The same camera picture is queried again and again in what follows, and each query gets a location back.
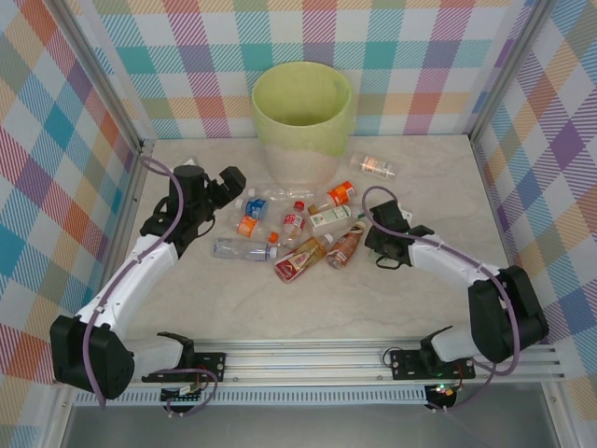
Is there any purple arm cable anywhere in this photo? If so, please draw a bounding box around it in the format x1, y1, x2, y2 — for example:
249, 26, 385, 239
82, 156, 219, 418
361, 185, 521, 412

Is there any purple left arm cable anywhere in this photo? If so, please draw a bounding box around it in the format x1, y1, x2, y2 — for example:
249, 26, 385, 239
82, 156, 219, 418

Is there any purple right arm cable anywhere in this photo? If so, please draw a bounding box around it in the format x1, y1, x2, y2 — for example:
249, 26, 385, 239
361, 185, 521, 412

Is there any amber tea bottle red label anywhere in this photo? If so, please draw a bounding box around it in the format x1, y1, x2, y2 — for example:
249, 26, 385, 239
273, 232, 336, 285

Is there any brown drink bottle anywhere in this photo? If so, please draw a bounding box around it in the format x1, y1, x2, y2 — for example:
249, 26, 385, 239
326, 220, 368, 271

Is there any small circuit board with LEDs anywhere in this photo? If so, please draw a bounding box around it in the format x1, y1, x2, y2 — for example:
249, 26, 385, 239
426, 382, 461, 401

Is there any clear bottle orange white label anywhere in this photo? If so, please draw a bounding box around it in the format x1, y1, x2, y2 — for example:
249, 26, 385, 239
349, 152, 399, 181

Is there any clear water bottle blue cap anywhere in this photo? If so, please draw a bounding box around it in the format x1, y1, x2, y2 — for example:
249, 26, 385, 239
212, 237, 280, 262

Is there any small bottle orange label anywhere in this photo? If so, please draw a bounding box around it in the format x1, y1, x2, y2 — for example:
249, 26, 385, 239
236, 214, 281, 245

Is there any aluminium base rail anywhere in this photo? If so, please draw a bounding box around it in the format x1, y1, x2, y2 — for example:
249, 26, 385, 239
50, 339, 565, 386

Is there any aluminium frame post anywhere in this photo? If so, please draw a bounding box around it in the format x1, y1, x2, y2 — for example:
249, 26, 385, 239
467, 0, 557, 141
54, 0, 158, 158

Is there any green and white label bottle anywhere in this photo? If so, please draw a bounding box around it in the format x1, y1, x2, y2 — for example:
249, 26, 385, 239
307, 203, 353, 235

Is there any grey metal panel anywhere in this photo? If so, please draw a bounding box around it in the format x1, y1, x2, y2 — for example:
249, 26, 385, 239
60, 404, 561, 448

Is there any beige bin with green liner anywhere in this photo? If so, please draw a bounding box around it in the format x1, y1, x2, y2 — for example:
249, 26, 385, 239
251, 60, 354, 190

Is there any orange bottle white cap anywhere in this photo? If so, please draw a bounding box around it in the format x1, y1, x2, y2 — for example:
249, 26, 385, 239
325, 180, 358, 207

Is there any red cap bottle red label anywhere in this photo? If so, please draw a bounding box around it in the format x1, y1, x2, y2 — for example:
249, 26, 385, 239
278, 200, 310, 249

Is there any slotted grey cable duct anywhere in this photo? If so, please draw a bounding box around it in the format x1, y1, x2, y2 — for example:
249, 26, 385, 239
74, 390, 430, 406

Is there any crushed clear bottle white cap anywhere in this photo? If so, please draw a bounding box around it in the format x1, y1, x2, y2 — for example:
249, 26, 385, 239
245, 185, 319, 203

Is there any aluminium side rail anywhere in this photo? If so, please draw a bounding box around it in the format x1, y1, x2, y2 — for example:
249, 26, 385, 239
113, 139, 156, 263

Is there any clear bottle blue label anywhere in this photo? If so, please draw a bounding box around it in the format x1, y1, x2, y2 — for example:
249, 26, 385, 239
233, 196, 271, 220

